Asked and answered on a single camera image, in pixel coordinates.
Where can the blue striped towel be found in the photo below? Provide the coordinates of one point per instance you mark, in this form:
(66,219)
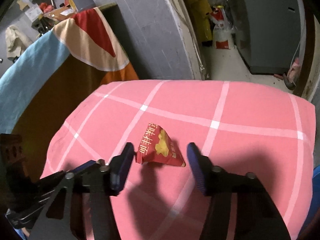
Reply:
(86,37)

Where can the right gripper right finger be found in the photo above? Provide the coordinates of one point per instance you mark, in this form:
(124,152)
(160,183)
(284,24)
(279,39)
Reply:
(200,165)

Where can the hanging beige cloth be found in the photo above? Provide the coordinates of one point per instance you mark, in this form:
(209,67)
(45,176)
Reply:
(16,41)

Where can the brown wooden counter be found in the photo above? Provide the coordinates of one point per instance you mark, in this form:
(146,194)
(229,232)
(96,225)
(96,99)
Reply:
(53,103)

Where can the grey refrigerator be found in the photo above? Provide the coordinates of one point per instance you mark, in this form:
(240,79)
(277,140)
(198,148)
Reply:
(268,34)

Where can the red triangular snack wrapper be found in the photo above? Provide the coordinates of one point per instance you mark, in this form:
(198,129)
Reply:
(157,147)

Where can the pink checkered tablecloth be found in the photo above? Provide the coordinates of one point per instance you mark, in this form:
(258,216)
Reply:
(242,127)

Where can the wooden door frame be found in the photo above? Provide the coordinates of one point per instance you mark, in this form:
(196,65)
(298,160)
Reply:
(187,35)

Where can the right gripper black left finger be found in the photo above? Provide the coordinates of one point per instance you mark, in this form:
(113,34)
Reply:
(119,168)

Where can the yellow bag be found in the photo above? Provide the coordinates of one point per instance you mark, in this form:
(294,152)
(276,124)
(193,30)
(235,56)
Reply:
(200,11)

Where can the blue plastic bucket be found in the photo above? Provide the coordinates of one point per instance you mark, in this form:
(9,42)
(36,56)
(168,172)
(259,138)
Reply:
(314,206)

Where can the red white bag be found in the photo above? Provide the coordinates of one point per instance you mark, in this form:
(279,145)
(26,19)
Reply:
(222,30)

